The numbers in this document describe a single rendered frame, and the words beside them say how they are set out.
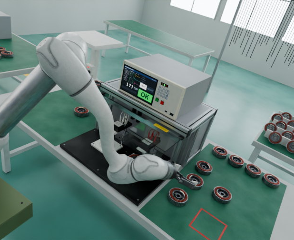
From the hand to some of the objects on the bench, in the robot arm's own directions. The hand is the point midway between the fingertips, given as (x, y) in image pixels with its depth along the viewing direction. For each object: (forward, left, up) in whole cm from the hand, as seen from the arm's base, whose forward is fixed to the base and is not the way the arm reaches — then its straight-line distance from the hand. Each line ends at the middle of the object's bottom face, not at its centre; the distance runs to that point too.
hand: (186, 175), depth 136 cm
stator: (+36, 0, -18) cm, 40 cm away
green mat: (+23, -20, -19) cm, 36 cm away
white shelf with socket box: (+63, +134, -14) cm, 149 cm away
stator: (0, +1, -18) cm, 18 cm away
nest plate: (+3, +57, -14) cm, 59 cm away
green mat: (+27, +109, -15) cm, 113 cm away
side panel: (+41, +12, -18) cm, 47 cm away
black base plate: (+4, +45, -17) cm, 48 cm away
